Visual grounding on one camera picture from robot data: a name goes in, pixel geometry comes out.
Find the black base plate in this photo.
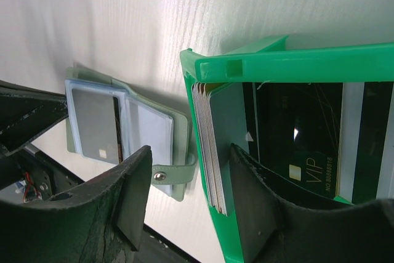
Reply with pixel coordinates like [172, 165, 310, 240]
[20, 145, 194, 262]

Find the stack of cards in bin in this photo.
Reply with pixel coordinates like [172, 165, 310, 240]
[191, 82, 393, 215]

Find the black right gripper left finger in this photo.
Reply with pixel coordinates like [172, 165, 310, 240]
[1, 146, 152, 262]

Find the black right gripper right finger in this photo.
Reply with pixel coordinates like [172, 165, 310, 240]
[229, 145, 393, 262]

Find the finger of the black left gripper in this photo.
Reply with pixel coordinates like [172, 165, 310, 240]
[1, 81, 68, 156]

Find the dark grey chip card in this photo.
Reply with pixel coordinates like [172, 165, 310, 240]
[71, 89, 122, 164]

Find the sage green leather card holder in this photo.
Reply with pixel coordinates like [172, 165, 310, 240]
[66, 66, 195, 202]

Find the black VIP card gold print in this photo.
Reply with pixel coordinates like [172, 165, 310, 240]
[255, 83, 343, 199]

